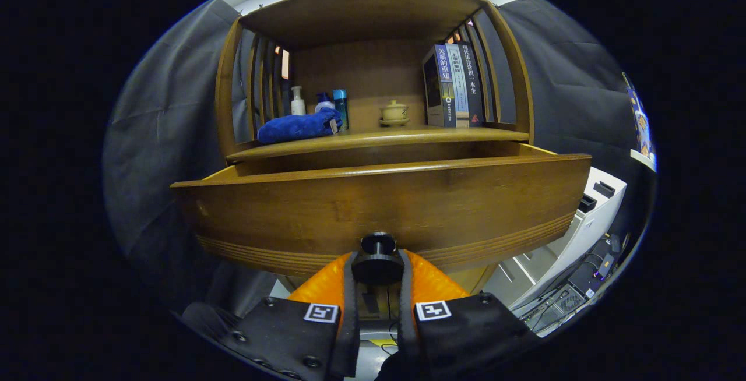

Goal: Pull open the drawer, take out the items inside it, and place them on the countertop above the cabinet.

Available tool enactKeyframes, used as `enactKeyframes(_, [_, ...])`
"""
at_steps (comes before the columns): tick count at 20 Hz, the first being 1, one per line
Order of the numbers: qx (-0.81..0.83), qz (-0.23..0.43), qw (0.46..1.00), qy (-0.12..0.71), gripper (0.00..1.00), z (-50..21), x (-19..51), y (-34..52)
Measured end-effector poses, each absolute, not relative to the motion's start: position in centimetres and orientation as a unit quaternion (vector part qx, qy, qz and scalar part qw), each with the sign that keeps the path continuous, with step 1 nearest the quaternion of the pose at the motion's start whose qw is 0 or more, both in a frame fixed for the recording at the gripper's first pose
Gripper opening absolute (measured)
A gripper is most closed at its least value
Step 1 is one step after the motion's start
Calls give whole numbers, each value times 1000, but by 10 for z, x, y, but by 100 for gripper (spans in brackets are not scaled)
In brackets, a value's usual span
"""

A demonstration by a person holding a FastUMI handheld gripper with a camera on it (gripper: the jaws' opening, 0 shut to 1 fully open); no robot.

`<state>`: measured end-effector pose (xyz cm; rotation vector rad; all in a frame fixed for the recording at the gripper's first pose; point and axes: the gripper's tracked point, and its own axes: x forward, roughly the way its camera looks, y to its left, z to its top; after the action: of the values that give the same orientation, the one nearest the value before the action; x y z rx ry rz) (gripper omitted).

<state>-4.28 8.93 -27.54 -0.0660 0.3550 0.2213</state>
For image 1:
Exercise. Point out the blue dotted paper bag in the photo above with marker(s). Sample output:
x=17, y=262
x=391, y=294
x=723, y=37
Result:
x=641, y=124

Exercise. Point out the black backdrop cloth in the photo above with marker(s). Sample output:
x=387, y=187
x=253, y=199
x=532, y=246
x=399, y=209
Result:
x=163, y=136

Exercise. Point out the black book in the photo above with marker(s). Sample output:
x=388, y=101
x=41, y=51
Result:
x=473, y=87

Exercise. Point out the beige saucer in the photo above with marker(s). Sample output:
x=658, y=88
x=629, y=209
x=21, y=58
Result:
x=394, y=123

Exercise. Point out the wooden countertop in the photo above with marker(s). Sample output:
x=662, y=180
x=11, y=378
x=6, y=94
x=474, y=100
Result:
x=373, y=136

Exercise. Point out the wooden cabinet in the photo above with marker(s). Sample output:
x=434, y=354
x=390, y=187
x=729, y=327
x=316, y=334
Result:
x=367, y=72

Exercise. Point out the person's dark clothing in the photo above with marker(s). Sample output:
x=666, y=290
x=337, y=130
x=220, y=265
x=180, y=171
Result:
x=399, y=366

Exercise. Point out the white bottle with blue cap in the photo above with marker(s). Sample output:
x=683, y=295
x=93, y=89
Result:
x=324, y=104

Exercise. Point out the beige lidded teacup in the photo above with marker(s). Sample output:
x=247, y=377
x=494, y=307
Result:
x=394, y=113

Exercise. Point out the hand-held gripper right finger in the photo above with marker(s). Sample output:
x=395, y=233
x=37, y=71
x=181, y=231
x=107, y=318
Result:
x=406, y=323

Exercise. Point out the white pump bottle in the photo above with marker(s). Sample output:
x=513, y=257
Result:
x=298, y=106

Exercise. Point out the wooden drawer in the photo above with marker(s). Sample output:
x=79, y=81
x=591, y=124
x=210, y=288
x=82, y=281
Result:
x=379, y=206

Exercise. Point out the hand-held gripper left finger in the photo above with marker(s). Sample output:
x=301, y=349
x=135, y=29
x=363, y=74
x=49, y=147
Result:
x=349, y=323

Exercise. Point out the light grey book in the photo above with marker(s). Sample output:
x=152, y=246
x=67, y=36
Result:
x=459, y=90

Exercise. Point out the white side table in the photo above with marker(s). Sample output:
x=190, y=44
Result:
x=644, y=159

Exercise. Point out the teal bottle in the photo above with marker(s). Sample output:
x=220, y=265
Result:
x=341, y=110

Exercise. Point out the blue folded towel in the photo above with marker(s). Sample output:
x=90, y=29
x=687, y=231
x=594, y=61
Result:
x=291, y=127

